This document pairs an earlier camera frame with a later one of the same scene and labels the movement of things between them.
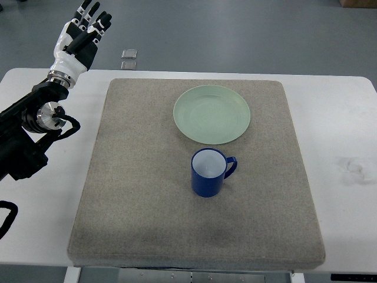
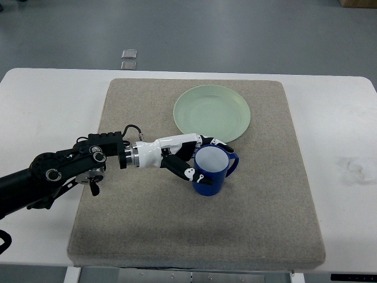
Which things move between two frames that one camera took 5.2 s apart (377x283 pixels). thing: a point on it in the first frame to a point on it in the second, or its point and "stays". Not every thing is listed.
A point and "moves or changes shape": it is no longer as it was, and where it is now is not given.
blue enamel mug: (208, 165) moves or changes shape
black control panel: (353, 277) stays
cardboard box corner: (359, 3) stays
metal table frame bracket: (131, 275) stays
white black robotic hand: (77, 44) to (176, 153)
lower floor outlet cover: (129, 65) stays
